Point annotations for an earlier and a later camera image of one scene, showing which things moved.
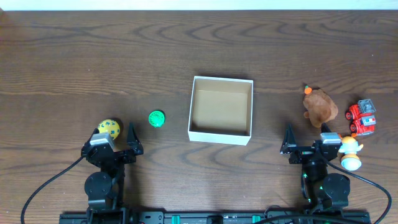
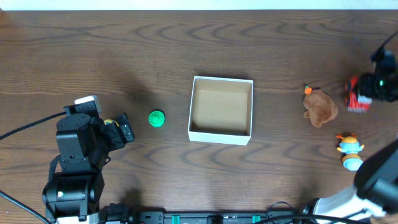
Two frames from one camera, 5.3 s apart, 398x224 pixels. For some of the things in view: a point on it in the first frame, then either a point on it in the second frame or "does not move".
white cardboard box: [221, 111] does not move
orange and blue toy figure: [350, 161] does not move
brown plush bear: [320, 108] does not move
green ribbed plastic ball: [157, 118] does not move
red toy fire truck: [362, 116] -> [354, 101]
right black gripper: [289, 147] -> [367, 83]
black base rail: [217, 217] does not move
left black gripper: [115, 154] -> [115, 135]
